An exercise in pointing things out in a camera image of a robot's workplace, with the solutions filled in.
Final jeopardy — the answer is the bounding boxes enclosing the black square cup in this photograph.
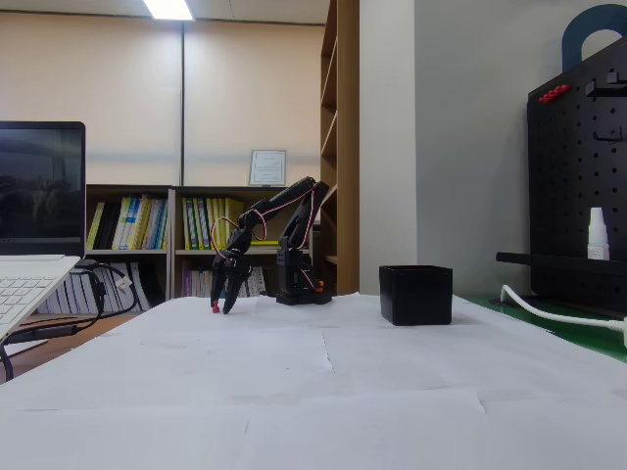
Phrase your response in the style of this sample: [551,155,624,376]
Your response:
[378,264,454,327]

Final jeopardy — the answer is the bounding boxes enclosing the upright yellow book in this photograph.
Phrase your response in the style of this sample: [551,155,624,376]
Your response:
[222,198,246,231]

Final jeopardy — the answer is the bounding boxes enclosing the low wooden bookshelf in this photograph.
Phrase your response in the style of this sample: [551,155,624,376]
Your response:
[85,184,172,314]
[168,185,314,300]

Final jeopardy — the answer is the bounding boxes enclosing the framed certificate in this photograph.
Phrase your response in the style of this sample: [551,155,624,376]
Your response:
[249,149,288,187]

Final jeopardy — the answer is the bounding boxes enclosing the black binder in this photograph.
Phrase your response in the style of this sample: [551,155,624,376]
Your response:
[93,200,123,251]

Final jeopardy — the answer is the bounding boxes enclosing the leaning yellow book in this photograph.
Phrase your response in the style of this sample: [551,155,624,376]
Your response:
[86,201,107,251]

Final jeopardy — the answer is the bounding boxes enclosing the tall wooden bookshelf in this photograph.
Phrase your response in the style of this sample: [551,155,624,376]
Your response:
[320,0,362,295]

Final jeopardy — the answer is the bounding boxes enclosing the beige roller blind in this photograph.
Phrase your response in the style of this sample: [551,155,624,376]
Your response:
[183,18,328,188]
[0,10,183,187]

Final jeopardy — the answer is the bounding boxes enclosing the black adapter dongle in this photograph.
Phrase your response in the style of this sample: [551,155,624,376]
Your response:
[9,322,82,344]

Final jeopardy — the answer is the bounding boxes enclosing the white laptop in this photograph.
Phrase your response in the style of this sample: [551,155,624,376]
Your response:
[0,120,88,344]

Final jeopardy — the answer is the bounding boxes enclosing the ceiling light panel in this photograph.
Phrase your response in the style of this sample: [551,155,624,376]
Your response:
[141,0,195,22]

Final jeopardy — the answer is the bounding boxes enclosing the black pegboard shelf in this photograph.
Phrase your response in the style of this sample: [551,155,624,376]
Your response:
[496,251,627,275]

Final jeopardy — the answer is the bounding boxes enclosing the black pegboard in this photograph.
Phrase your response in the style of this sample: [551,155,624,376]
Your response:
[526,33,627,314]

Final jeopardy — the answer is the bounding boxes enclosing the small white bottle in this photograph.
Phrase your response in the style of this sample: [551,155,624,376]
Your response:
[586,207,611,260]

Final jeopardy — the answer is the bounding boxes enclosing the white power strip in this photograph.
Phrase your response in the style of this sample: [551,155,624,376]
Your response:
[606,316,627,350]

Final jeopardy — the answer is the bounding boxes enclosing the red white servo cable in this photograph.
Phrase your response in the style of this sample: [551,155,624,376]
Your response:
[211,217,241,256]

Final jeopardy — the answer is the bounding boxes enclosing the black laptop cable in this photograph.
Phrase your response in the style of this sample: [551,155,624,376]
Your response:
[72,261,143,319]

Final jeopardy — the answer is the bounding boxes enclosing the black cable loop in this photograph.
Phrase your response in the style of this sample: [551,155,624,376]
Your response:
[0,337,16,383]

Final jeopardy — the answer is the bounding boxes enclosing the white power strip cable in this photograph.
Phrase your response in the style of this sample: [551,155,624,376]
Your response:
[500,284,627,330]

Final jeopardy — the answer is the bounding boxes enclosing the dark teal arched handle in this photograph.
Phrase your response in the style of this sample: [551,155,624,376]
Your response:
[561,3,627,72]

